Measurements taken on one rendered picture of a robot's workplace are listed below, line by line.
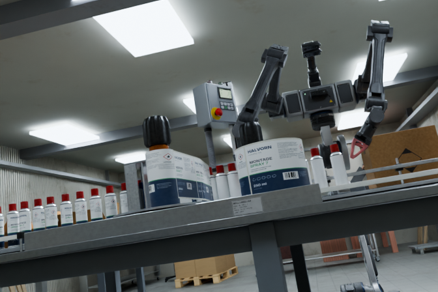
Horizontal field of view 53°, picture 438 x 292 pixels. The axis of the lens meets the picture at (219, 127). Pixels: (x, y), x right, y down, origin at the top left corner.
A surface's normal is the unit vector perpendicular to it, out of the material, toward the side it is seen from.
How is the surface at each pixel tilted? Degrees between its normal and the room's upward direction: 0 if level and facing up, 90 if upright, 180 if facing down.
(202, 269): 90
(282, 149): 90
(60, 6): 90
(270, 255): 90
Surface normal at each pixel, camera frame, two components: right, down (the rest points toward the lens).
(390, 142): -0.19, -0.21
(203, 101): -0.73, -0.05
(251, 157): -0.58, -0.11
